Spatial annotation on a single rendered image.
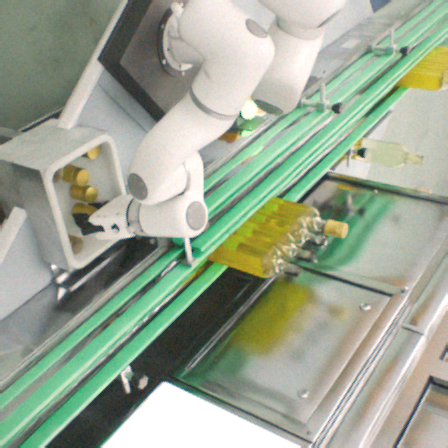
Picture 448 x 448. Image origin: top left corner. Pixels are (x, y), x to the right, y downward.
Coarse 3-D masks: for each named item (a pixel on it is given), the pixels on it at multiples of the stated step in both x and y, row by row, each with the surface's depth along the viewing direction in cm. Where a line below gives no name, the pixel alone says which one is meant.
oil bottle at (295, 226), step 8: (264, 208) 149; (256, 216) 146; (264, 216) 146; (272, 216) 146; (280, 216) 145; (288, 216) 145; (264, 224) 144; (272, 224) 143; (280, 224) 142; (288, 224) 142; (296, 224) 142; (304, 224) 142; (288, 232) 141; (296, 232) 141; (304, 232) 141; (296, 240) 141
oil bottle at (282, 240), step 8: (248, 224) 144; (256, 224) 144; (240, 232) 142; (248, 232) 142; (256, 232) 141; (264, 232) 141; (272, 232) 141; (280, 232) 140; (256, 240) 140; (264, 240) 139; (272, 240) 138; (280, 240) 138; (288, 240) 138; (280, 248) 137; (288, 248) 137; (288, 256) 138
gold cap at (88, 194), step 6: (72, 186) 123; (78, 186) 123; (84, 186) 123; (90, 186) 122; (72, 192) 123; (78, 192) 122; (84, 192) 122; (90, 192) 122; (96, 192) 124; (72, 198) 125; (78, 198) 123; (84, 198) 122; (90, 198) 123; (96, 198) 124
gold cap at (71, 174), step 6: (66, 168) 120; (72, 168) 120; (78, 168) 120; (66, 174) 120; (72, 174) 119; (78, 174) 119; (84, 174) 120; (66, 180) 121; (72, 180) 119; (78, 180) 119; (84, 180) 120
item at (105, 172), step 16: (96, 144) 117; (112, 144) 120; (64, 160) 111; (80, 160) 124; (96, 160) 125; (112, 160) 122; (48, 176) 109; (96, 176) 127; (112, 176) 125; (48, 192) 111; (64, 192) 123; (112, 192) 127; (64, 208) 124; (64, 224) 115; (64, 240) 116; (96, 240) 127; (112, 240) 127; (80, 256) 123; (96, 256) 124
